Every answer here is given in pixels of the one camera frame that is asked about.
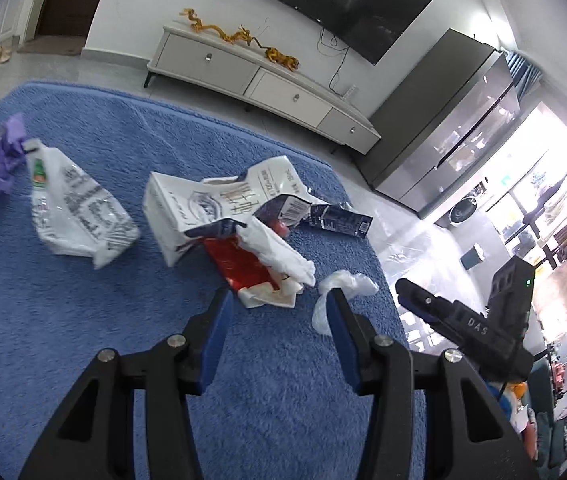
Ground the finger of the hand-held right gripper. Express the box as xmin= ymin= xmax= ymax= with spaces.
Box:
xmin=396 ymin=277 xmax=459 ymax=317
xmin=402 ymin=304 xmax=451 ymax=333

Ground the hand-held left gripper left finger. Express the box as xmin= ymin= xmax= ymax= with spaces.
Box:
xmin=17 ymin=287 xmax=234 ymax=480

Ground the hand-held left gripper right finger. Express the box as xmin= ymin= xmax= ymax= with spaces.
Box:
xmin=327 ymin=289 xmax=539 ymax=480

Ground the red and white wrapper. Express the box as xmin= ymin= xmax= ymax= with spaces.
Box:
xmin=202 ymin=232 xmax=298 ymax=309

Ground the white tissue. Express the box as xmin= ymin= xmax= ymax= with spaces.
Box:
xmin=236 ymin=215 xmax=317 ymax=295

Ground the dark blue carton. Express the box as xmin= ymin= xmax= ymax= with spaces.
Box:
xmin=308 ymin=202 xmax=374 ymax=237

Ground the white printed carton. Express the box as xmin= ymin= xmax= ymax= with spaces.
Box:
xmin=143 ymin=156 xmax=317 ymax=267

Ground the white printed plastic bag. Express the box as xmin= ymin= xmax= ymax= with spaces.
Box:
xmin=30 ymin=139 xmax=142 ymax=269

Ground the teal waste bin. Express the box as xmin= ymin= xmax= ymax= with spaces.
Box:
xmin=462 ymin=242 xmax=485 ymax=271

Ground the teal sofa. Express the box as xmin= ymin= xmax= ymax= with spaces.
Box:
xmin=528 ymin=360 xmax=567 ymax=476

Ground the grey washing machine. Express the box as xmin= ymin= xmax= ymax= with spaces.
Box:
xmin=436 ymin=180 xmax=489 ymax=228

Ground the blue fleece blanket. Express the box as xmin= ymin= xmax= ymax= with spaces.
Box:
xmin=0 ymin=80 xmax=427 ymax=480

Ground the silver double-door fridge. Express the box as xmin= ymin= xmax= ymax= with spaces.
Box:
xmin=353 ymin=29 xmax=521 ymax=220

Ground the blue curtain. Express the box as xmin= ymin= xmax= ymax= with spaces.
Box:
xmin=506 ymin=50 xmax=544 ymax=98

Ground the golden tiger ornament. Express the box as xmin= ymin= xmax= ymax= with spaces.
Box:
xmin=263 ymin=47 xmax=301 ymax=72

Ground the grey television cabinet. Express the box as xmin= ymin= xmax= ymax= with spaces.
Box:
xmin=144 ymin=24 xmax=381 ymax=156

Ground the golden dragon ornament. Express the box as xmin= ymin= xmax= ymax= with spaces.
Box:
xmin=179 ymin=8 xmax=264 ymax=48

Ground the brown door mat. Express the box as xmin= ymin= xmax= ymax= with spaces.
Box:
xmin=16 ymin=37 xmax=84 ymax=57

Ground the black television cable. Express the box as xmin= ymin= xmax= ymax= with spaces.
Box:
xmin=318 ymin=27 xmax=349 ymax=93

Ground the black wall television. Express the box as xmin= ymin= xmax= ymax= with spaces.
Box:
xmin=183 ymin=0 xmax=434 ymax=66

